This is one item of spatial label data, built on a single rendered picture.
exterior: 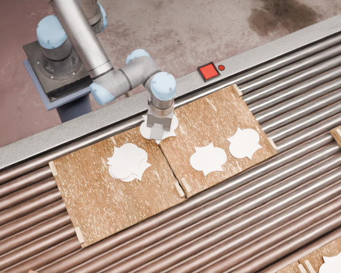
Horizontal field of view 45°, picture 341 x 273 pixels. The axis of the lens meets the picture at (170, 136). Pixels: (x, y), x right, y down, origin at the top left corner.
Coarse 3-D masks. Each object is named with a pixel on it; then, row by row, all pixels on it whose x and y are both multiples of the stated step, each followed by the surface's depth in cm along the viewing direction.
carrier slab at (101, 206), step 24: (96, 144) 161; (120, 144) 161; (144, 144) 162; (72, 168) 156; (96, 168) 157; (168, 168) 159; (72, 192) 152; (96, 192) 153; (120, 192) 154; (144, 192) 154; (168, 192) 155; (72, 216) 149; (96, 216) 150; (120, 216) 150; (144, 216) 151; (96, 240) 146
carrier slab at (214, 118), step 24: (216, 96) 173; (192, 120) 168; (216, 120) 169; (240, 120) 170; (168, 144) 163; (192, 144) 164; (216, 144) 164; (264, 144) 166; (192, 168) 160; (240, 168) 161; (192, 192) 156
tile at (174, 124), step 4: (144, 116) 151; (172, 120) 152; (176, 120) 152; (144, 124) 150; (172, 124) 151; (176, 124) 151; (140, 128) 149; (144, 128) 149; (148, 128) 150; (172, 128) 150; (140, 132) 149; (144, 132) 149; (148, 132) 149; (164, 132) 149; (168, 132) 150; (172, 132) 150; (144, 136) 148; (148, 136) 148; (164, 136) 149; (168, 136) 149; (172, 136) 150; (156, 140) 148
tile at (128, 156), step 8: (128, 144) 159; (120, 152) 157; (128, 152) 158; (136, 152) 158; (112, 160) 156; (120, 160) 156; (128, 160) 156; (136, 160) 157; (112, 168) 155; (120, 168) 155; (128, 168) 155; (136, 168) 155; (120, 176) 154; (128, 176) 154
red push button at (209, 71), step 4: (200, 68) 179; (204, 68) 179; (208, 68) 179; (212, 68) 180; (204, 72) 179; (208, 72) 179; (212, 72) 179; (216, 72) 179; (208, 76) 178; (212, 76) 178
